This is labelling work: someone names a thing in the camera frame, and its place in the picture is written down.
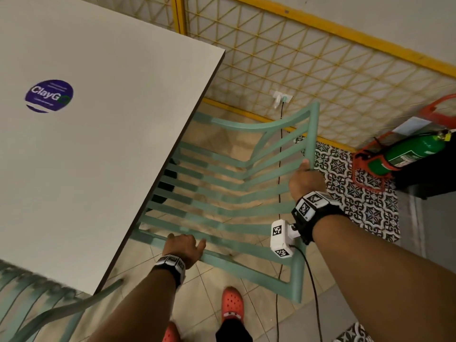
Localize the black table base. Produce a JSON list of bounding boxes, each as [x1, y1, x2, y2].
[[147, 158, 179, 213]]

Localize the green fire extinguisher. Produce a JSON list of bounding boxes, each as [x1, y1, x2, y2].
[[368, 129, 453, 177]]

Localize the white wrist camera with markers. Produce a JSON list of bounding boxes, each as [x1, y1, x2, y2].
[[270, 219, 300, 259]]

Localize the orange clog shoe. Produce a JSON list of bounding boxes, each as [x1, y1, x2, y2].
[[221, 286, 245, 323], [162, 321, 181, 342]]

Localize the black left wristband with markers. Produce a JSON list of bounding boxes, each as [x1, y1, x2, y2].
[[152, 254, 186, 286]]

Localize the green slatted chair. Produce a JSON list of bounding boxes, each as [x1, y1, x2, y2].
[[0, 259, 124, 342], [130, 102, 320, 304]]

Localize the thin black power cable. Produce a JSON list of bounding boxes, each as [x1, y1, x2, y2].
[[275, 101, 284, 342]]

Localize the person's left forearm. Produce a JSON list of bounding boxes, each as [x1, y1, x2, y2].
[[88, 268, 177, 342]]

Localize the white paper tag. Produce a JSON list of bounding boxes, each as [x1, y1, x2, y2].
[[392, 116, 434, 137]]

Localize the red extinguisher stand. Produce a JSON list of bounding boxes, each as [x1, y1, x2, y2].
[[351, 94, 456, 194]]

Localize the black wristband with markers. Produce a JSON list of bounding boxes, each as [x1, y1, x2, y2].
[[291, 191, 349, 245], [152, 254, 186, 286]]

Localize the white wall socket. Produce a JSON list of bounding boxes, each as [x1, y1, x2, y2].
[[272, 90, 294, 109]]

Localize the orange right clog shoe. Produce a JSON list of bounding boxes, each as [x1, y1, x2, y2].
[[221, 286, 245, 323]]

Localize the black cabinet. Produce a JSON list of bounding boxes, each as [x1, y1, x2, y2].
[[393, 145, 456, 200]]

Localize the person's right hand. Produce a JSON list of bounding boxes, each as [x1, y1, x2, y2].
[[289, 159, 327, 202]]

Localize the person's left hand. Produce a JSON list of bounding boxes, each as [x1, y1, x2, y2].
[[162, 234, 207, 270]]

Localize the orange left clog shoe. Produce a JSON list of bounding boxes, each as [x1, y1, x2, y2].
[[162, 321, 181, 342]]

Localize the black camera cable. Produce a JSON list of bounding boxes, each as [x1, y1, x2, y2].
[[291, 244, 323, 342]]

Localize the round purple sticker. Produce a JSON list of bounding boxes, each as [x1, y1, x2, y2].
[[24, 80, 74, 114]]

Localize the black right wristband with markers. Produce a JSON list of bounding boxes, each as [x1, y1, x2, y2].
[[291, 191, 349, 245]]

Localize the black trouser leg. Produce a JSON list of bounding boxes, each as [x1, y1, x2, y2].
[[215, 318, 253, 342]]

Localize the person's right forearm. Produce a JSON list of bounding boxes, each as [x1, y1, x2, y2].
[[313, 214, 456, 342]]

